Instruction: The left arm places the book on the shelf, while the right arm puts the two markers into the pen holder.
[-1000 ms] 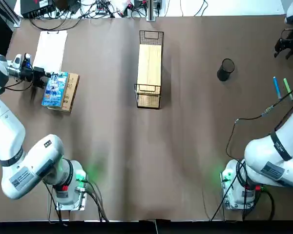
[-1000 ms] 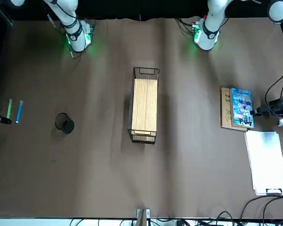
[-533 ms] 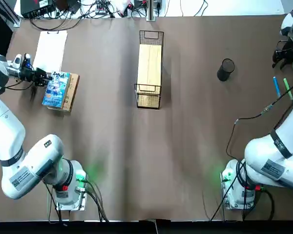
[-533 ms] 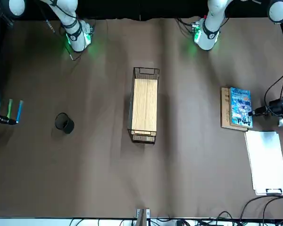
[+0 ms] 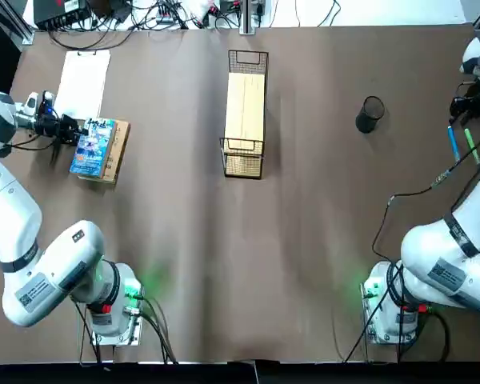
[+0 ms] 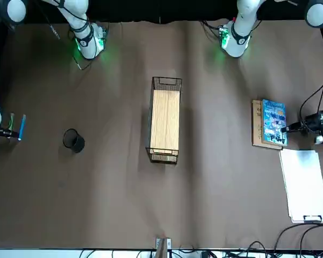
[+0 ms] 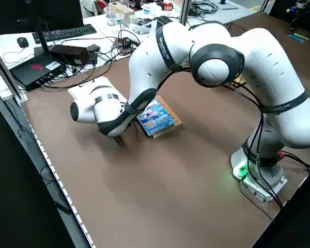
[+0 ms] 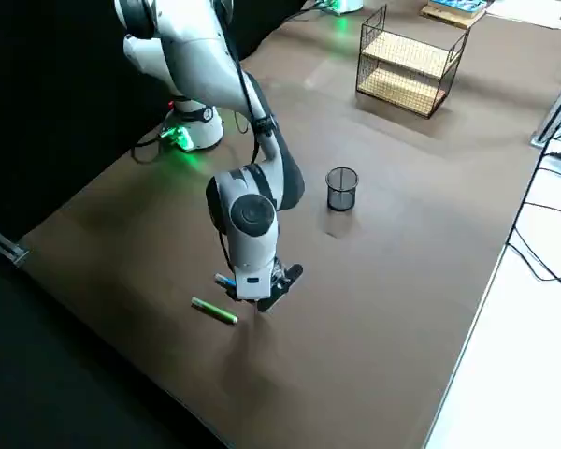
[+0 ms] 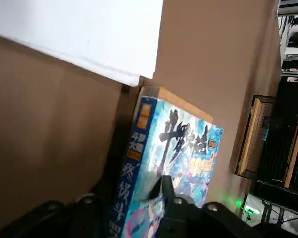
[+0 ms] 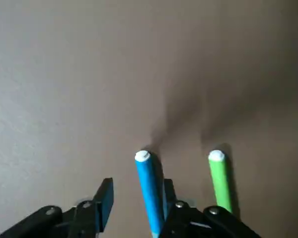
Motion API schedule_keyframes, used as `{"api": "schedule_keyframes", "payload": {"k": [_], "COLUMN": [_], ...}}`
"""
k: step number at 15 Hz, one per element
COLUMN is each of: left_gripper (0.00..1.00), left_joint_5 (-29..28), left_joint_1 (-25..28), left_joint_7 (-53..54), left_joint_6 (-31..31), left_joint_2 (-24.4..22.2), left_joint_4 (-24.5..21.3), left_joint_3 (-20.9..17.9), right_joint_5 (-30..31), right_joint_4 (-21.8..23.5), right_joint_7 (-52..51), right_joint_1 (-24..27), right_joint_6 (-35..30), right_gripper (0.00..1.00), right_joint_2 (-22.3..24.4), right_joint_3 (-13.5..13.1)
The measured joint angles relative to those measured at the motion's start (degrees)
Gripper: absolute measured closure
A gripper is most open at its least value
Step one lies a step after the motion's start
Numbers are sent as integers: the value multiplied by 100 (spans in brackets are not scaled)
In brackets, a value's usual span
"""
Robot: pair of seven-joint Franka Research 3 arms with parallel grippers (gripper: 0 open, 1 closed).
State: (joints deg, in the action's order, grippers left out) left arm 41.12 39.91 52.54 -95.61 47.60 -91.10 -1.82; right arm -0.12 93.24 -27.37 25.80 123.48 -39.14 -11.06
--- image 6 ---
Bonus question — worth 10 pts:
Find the blue illustrated book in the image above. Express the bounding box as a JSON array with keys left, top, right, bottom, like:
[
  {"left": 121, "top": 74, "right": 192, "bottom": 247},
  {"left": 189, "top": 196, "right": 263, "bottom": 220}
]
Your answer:
[{"left": 261, "top": 99, "right": 289, "bottom": 147}]

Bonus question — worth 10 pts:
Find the aluminium profile post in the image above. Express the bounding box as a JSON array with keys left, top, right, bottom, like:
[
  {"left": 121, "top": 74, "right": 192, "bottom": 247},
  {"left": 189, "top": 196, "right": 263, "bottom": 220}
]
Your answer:
[{"left": 155, "top": 236, "right": 172, "bottom": 258}]

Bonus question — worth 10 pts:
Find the clipboard with white paper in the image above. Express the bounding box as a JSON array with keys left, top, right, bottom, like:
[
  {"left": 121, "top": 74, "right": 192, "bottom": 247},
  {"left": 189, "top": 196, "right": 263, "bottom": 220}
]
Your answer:
[{"left": 279, "top": 149, "right": 323, "bottom": 224}]

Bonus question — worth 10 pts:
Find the blue marker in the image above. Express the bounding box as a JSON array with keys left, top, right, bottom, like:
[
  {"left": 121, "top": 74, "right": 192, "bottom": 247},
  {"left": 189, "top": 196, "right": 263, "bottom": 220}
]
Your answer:
[{"left": 17, "top": 114, "right": 27, "bottom": 142}]

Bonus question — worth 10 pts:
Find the black cable with metal connector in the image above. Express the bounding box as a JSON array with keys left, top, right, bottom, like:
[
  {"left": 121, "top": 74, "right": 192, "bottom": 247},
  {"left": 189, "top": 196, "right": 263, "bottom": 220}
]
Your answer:
[{"left": 47, "top": 23, "right": 95, "bottom": 71}]

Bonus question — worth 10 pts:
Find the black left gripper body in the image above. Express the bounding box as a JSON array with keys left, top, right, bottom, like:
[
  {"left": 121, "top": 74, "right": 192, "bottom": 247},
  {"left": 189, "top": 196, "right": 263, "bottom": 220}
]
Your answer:
[{"left": 304, "top": 113, "right": 323, "bottom": 133}]

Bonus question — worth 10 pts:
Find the brown cover book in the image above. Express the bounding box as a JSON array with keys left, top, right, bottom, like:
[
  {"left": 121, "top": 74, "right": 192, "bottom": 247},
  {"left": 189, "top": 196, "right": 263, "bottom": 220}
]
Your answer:
[{"left": 251, "top": 99, "right": 283, "bottom": 151}]

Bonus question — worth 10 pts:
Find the black cable loop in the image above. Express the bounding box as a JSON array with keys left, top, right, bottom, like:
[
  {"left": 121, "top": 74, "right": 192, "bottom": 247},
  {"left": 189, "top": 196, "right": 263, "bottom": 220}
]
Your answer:
[{"left": 274, "top": 224, "right": 323, "bottom": 252}]

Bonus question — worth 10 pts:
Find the black mesh pen holder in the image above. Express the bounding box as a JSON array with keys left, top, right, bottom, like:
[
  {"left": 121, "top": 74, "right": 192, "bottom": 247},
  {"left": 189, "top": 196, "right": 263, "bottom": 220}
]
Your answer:
[{"left": 62, "top": 128, "right": 86, "bottom": 154}]

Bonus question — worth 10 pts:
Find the black wire wooden shelf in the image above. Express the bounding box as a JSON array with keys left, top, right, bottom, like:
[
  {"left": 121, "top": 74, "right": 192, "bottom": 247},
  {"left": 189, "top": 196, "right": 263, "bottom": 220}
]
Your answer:
[{"left": 145, "top": 76, "right": 183, "bottom": 165}]

